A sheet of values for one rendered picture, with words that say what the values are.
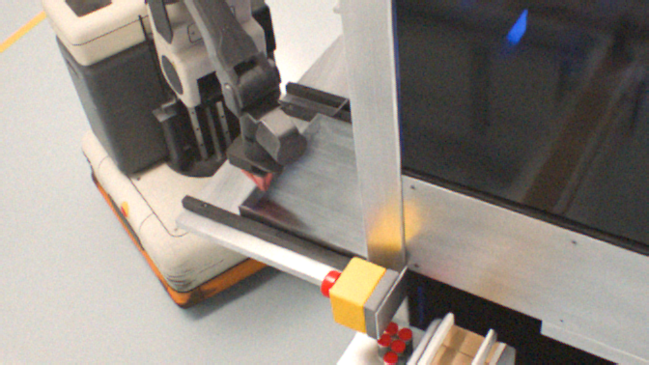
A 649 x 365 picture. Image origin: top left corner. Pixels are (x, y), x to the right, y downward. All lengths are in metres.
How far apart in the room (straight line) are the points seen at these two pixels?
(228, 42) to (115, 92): 1.05
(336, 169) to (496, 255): 0.52
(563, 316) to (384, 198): 0.27
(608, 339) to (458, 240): 0.22
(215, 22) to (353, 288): 0.43
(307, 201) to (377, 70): 0.56
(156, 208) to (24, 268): 0.57
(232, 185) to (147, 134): 0.91
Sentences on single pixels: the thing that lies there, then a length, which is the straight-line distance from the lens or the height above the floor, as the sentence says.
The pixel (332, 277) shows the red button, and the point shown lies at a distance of 1.20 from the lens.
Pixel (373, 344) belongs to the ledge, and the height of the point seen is 0.88.
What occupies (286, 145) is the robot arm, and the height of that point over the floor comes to 1.08.
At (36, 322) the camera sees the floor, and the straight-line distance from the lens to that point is 2.64.
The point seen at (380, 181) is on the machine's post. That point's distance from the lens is 1.09.
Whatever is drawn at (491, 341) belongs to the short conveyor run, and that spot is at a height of 0.97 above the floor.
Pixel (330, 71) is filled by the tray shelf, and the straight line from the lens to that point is 1.75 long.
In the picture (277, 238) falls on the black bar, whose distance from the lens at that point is 1.41.
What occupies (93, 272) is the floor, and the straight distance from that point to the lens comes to 2.69.
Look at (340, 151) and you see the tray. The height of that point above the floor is 0.88.
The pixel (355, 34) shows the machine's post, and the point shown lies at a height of 1.40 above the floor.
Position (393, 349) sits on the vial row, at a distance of 1.23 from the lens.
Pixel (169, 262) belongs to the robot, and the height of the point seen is 0.25.
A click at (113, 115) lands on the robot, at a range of 2.34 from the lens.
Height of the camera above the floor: 1.96
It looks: 45 degrees down
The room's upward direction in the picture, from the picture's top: 9 degrees counter-clockwise
